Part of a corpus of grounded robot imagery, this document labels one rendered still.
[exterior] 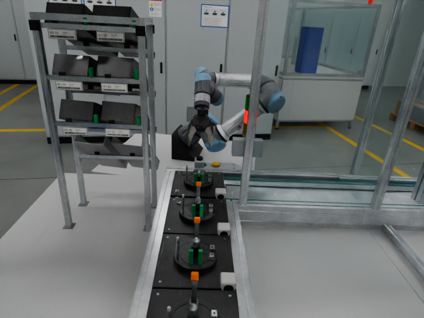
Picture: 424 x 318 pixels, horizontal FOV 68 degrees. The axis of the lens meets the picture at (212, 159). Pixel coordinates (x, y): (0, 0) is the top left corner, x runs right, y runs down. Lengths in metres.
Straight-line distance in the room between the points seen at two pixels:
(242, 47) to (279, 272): 3.61
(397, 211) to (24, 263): 1.48
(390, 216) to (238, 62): 3.31
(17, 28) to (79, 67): 7.56
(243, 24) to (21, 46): 5.76
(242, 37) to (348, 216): 3.34
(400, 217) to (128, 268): 1.15
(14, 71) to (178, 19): 5.47
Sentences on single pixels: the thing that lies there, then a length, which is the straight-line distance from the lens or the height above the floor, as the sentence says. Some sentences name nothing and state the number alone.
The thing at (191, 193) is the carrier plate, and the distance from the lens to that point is 1.37.
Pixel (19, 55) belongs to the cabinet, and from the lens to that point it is 8.81.
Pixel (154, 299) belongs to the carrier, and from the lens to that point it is 0.94.
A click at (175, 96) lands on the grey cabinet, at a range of 4.39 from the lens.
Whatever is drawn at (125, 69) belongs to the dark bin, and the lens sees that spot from 1.16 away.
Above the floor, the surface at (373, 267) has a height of 0.86.
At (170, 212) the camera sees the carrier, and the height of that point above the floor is 0.97.
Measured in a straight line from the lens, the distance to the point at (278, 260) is 1.25.
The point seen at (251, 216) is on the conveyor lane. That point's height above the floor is 0.91.
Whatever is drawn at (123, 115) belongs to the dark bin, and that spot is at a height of 1.33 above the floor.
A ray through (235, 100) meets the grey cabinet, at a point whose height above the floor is 0.62.
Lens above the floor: 1.67
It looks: 24 degrees down
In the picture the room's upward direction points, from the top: 3 degrees clockwise
